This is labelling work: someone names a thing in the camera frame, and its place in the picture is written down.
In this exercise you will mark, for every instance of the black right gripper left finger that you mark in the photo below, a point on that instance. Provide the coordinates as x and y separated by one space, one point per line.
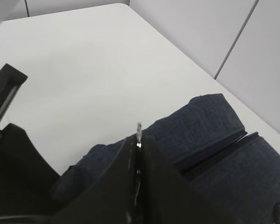
110 200

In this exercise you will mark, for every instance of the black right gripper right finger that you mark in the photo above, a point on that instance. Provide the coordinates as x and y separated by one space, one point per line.
168 198

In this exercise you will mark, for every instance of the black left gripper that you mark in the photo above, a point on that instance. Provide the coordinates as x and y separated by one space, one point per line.
25 177

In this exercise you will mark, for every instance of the dark blue lunch bag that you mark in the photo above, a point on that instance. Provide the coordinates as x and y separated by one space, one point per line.
207 144

